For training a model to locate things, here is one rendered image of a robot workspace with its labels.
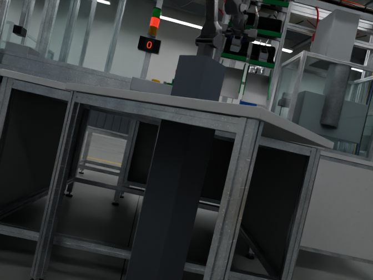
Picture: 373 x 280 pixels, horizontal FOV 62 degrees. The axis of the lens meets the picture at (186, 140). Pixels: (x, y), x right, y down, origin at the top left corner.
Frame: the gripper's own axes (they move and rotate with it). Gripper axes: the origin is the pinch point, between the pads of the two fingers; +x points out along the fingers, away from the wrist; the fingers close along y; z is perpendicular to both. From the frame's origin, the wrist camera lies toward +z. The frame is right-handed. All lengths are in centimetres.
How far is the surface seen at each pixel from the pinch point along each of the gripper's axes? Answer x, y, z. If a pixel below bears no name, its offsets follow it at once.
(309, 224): 102, -74, -66
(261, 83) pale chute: 21.0, -16.7, -10.0
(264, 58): 6.6, -15.4, -3.4
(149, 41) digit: 6.9, 48.4, -8.8
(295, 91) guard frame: 79, -39, 20
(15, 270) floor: 0, 60, -139
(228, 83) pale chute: 13.3, -1.1, -18.9
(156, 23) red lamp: 4.7, 47.7, 2.1
